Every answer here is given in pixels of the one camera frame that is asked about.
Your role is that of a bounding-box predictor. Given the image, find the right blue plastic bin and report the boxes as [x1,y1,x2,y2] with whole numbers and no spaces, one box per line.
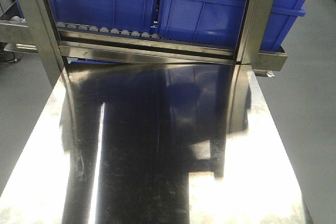
[159,0,306,51]

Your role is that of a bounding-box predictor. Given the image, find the stainless steel roller rack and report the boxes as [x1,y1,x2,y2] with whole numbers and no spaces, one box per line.
[0,0,288,83]

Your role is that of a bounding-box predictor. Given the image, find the black floor cables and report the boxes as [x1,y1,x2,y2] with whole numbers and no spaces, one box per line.
[0,50,22,64]

